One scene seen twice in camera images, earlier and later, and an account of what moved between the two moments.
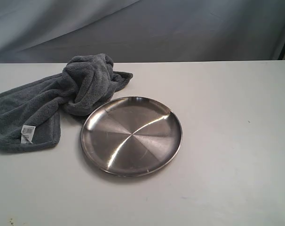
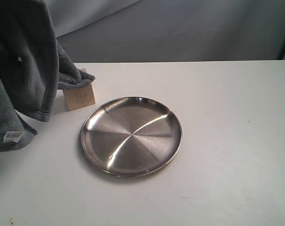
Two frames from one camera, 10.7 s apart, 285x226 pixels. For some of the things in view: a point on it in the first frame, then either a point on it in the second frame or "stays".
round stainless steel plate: x=131 y=136 stays
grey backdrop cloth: x=25 y=31 stays
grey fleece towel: x=28 y=118 → x=29 y=68
